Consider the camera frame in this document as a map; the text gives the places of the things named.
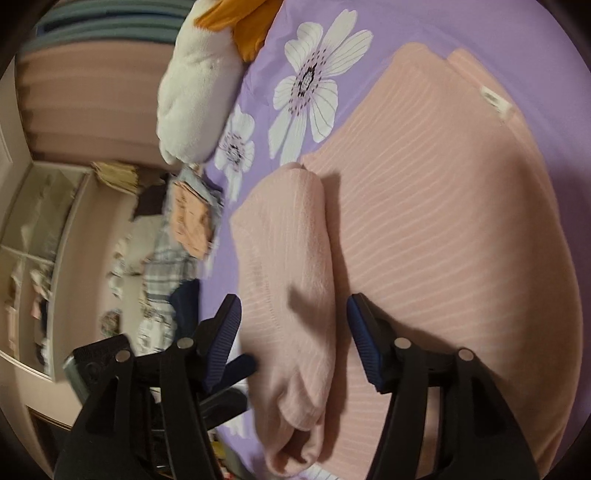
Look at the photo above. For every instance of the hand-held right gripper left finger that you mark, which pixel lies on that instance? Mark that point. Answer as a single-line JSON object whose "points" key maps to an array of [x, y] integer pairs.
{"points": [[221, 344]]}

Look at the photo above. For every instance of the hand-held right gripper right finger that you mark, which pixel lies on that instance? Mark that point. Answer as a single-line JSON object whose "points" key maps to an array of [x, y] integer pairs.
{"points": [[364, 344]]}

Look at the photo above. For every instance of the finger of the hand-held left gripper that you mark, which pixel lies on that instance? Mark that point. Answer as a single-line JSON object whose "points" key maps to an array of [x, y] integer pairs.
{"points": [[226, 401], [240, 364]]}

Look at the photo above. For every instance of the pink knit sweater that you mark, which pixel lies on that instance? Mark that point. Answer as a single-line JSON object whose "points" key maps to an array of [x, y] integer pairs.
{"points": [[438, 230]]}

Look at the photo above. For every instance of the navy cloth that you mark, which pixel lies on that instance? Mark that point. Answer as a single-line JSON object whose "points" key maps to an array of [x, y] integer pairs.
{"points": [[187, 300]]}

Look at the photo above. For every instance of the plaid bedding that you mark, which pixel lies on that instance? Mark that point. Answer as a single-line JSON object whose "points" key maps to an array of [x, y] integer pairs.
{"points": [[166, 272]]}

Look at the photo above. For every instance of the folded orange printed garment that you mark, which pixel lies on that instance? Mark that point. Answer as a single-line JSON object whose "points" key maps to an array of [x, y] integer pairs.
{"points": [[189, 221]]}

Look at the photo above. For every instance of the cream shelf unit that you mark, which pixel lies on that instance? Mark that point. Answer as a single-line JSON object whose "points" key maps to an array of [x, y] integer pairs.
{"points": [[46, 230]]}

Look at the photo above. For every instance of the dark brown cloth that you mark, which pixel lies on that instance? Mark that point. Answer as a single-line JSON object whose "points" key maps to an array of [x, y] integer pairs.
{"points": [[150, 198]]}

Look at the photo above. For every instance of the yellow fringed cloth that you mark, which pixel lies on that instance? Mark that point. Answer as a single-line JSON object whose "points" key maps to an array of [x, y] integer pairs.
{"points": [[115, 175]]}

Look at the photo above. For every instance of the white plush goose toy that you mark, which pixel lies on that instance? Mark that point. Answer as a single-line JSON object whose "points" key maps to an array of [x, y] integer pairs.
{"points": [[198, 92]]}

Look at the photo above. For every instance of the pink curtain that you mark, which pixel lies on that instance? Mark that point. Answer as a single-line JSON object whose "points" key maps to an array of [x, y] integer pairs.
{"points": [[92, 101]]}

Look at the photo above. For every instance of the purple floral blanket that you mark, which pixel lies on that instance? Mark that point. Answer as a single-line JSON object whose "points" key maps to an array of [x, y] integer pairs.
{"points": [[369, 18]]}

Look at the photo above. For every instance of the teal curtain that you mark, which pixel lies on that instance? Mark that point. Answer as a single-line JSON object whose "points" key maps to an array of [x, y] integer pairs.
{"points": [[115, 27]]}

